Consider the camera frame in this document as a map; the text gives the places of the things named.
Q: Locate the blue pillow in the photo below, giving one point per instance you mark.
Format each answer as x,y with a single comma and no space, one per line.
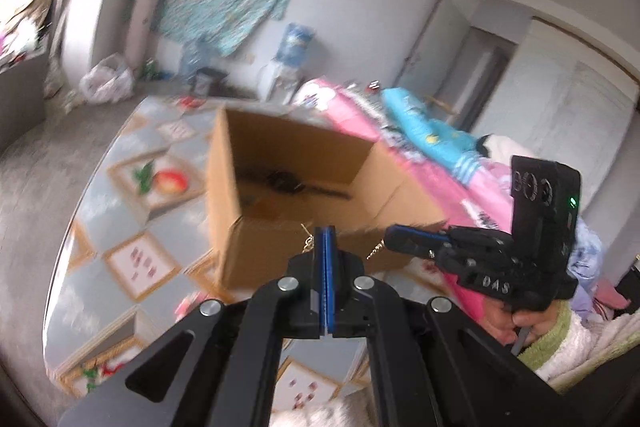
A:
425,122

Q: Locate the grey door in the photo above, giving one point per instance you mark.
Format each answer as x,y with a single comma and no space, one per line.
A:
440,47

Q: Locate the white wardrobe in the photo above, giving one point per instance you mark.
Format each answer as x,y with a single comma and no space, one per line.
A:
575,107

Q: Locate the brown cardboard box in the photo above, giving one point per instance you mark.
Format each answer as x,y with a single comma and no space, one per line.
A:
260,252

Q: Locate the wooden chair frame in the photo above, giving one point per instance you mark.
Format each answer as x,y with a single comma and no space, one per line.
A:
442,103

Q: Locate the rolled pink mat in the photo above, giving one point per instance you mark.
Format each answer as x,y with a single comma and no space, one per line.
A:
142,22

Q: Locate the grey cabinet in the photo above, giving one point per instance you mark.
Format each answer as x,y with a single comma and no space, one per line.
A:
20,102

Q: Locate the person's right hand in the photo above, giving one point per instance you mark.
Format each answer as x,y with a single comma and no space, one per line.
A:
502,322

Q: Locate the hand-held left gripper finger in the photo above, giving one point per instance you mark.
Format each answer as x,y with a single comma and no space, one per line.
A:
331,277
322,272

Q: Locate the person's right forearm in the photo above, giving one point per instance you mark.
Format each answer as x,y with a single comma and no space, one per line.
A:
575,347

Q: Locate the pink printed blanket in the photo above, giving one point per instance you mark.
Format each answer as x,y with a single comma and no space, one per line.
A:
435,187

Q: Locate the clear water jug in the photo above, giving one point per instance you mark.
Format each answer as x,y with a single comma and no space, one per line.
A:
195,62

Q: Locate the white fluffy robe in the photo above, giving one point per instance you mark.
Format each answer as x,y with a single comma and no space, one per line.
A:
330,414

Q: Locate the green can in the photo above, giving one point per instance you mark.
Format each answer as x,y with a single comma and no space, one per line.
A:
151,68

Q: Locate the pile of pastel clothes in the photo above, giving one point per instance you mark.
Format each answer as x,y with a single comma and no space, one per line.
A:
590,252

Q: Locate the black bin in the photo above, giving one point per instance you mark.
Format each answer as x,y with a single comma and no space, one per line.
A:
210,82

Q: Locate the pile of clutter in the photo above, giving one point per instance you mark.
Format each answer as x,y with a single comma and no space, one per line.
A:
30,17

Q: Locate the white plastic bag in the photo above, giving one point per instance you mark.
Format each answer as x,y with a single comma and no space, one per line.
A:
107,79

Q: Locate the black wristwatch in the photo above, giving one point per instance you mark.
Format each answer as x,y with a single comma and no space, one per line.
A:
282,179

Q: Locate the white water dispenser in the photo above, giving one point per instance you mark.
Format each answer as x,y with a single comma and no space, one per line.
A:
272,82

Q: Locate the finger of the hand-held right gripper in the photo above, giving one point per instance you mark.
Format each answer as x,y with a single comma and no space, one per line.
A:
420,233
415,249

